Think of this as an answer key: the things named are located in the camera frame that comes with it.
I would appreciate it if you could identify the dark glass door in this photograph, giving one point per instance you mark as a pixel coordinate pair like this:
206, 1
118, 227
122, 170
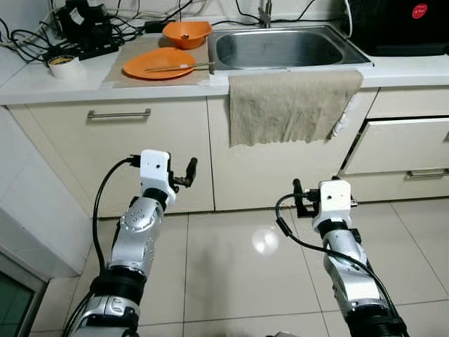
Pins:
14, 309

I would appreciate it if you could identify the orange plastic bowl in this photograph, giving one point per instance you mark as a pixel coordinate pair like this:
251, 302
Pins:
186, 31

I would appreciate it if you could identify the stainless steel sink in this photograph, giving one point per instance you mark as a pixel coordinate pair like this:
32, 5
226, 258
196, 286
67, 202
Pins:
280, 49

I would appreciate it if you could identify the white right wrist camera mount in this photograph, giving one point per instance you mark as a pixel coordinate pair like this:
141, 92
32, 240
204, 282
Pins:
335, 200

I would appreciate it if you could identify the orange plastic plate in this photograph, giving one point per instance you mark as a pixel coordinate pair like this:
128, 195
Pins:
154, 57

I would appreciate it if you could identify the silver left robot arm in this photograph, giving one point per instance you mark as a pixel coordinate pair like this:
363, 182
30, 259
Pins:
137, 232

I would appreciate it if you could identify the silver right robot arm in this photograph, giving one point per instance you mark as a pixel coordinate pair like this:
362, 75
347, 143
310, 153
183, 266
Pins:
344, 253

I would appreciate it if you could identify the steel faucet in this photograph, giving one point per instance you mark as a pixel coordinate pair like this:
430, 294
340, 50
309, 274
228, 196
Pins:
266, 14

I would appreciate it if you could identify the black power adapter brick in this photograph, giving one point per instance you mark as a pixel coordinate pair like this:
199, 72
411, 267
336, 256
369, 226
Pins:
154, 25

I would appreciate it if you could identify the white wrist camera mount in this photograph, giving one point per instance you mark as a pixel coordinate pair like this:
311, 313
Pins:
154, 168
335, 200

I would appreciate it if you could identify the plain cream cabinet door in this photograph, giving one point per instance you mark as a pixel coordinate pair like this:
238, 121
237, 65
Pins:
280, 175

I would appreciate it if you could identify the black charger device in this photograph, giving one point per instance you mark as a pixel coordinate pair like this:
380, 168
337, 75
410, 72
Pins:
84, 21

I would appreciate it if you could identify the beige counter mat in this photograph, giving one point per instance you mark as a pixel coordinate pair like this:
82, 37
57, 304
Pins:
140, 43

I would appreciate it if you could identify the white tape roll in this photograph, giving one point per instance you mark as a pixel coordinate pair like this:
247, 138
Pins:
64, 70

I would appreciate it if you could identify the cream drawer front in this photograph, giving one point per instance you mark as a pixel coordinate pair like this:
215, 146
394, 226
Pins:
400, 147
379, 189
407, 102

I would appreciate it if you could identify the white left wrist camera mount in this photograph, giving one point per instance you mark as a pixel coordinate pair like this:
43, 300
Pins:
154, 168

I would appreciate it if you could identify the black power strip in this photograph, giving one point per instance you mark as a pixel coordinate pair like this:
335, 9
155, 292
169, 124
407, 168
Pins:
98, 49

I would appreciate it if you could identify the black appliance with red label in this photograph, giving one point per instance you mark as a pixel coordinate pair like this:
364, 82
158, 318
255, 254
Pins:
400, 31

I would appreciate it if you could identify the beige cloth towel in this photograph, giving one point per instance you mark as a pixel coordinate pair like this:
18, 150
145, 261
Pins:
287, 105

